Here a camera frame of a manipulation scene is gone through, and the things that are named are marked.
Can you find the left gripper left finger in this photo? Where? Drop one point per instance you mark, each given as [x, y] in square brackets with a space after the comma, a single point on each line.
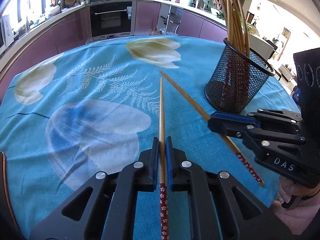
[103, 207]

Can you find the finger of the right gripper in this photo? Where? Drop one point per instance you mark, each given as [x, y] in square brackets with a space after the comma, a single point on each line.
[252, 117]
[237, 129]

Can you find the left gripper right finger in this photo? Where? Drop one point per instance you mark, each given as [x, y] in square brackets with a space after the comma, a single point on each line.
[220, 207]

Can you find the dark brown wooden chopstick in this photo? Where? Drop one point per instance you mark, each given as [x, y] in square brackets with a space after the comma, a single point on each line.
[222, 2]

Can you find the pink sleeve right forearm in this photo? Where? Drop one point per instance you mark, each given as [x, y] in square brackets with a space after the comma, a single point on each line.
[299, 218]

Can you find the purple kitchen cabinets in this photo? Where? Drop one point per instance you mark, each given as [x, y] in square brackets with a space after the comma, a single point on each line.
[71, 29]

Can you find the right hand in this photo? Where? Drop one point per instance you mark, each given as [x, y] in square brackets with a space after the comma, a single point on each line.
[288, 188]

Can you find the black mesh utensil holder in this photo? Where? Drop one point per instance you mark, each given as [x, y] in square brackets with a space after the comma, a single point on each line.
[236, 79]

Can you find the green leafy vegetables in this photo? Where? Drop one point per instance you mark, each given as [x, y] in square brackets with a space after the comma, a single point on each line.
[251, 29]

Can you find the bamboo chopstick pile piece two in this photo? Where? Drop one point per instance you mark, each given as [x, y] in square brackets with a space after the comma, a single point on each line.
[231, 27]

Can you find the blue floral tablecloth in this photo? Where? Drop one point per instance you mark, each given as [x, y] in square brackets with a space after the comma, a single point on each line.
[96, 107]

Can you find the bamboo chopstick pile piece three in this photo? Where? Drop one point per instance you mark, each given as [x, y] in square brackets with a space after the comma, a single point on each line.
[238, 28]

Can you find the black built-in oven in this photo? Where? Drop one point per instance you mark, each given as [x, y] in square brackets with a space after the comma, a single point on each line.
[110, 18]

